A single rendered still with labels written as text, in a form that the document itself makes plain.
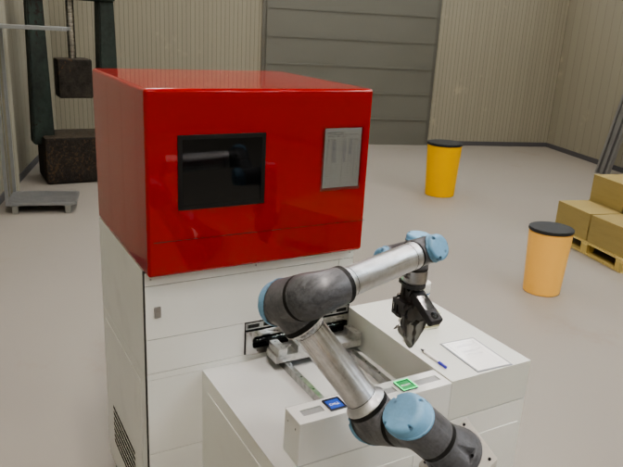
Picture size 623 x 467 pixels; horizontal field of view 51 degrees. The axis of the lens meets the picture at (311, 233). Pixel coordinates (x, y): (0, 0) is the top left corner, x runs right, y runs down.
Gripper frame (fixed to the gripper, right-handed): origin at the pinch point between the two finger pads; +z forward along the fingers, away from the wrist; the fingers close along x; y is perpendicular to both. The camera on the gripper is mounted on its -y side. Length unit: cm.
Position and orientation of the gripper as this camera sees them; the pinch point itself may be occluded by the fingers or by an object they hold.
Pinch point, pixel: (412, 345)
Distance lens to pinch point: 205.3
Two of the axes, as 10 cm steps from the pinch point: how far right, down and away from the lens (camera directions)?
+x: -8.7, 1.0, -4.7
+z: -0.5, 9.5, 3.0
